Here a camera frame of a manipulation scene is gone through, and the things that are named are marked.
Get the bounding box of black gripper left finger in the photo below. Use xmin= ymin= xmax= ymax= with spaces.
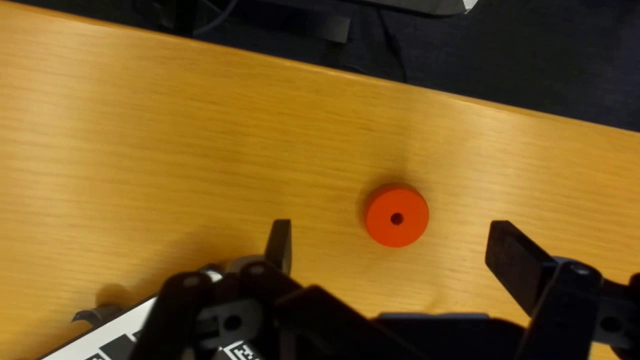
xmin=126 ymin=219 xmax=417 ymax=360

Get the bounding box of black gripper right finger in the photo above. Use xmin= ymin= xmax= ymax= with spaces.
xmin=483 ymin=219 xmax=640 ymax=360

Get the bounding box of checkered calibration board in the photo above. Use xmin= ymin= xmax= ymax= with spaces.
xmin=42 ymin=269 xmax=269 ymax=360

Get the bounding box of orange plastic ring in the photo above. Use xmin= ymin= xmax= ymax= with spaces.
xmin=362 ymin=185 xmax=433 ymax=251

